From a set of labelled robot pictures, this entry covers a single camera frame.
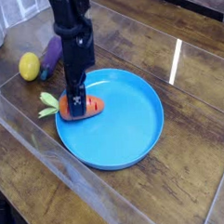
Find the yellow toy lemon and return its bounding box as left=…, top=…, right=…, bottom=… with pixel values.
left=19, top=52, right=40, bottom=81

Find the grey white curtain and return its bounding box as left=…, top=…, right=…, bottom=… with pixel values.
left=0, top=0, right=49, bottom=46

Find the blue round tray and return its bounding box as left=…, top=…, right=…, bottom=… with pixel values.
left=56, top=68, right=164, bottom=171

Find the dark wooden board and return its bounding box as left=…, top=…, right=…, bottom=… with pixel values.
left=161, top=0, right=224, bottom=22

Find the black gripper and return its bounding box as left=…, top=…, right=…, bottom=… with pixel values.
left=59, top=28, right=96, bottom=118

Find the purple toy eggplant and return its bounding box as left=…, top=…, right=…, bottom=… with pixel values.
left=40, top=36, right=62, bottom=80

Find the clear acrylic barrier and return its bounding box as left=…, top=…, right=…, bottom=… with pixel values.
left=0, top=93, right=156, bottom=224

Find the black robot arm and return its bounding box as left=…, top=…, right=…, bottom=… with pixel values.
left=48, top=0, right=96, bottom=119

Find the orange toy carrot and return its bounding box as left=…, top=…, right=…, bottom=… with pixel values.
left=38, top=92, right=104, bottom=121

